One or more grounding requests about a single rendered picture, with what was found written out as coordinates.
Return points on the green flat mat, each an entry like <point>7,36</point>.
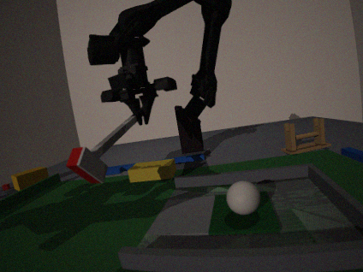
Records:
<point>78,226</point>

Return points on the white ball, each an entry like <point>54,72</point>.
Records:
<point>243,197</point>

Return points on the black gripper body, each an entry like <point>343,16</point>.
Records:
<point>166,83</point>

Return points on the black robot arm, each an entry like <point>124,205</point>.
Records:
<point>138,20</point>

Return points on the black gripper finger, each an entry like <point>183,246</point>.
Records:
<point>134,105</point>
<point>147,101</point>

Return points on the grey mallet with red face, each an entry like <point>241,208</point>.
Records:
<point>86,163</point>

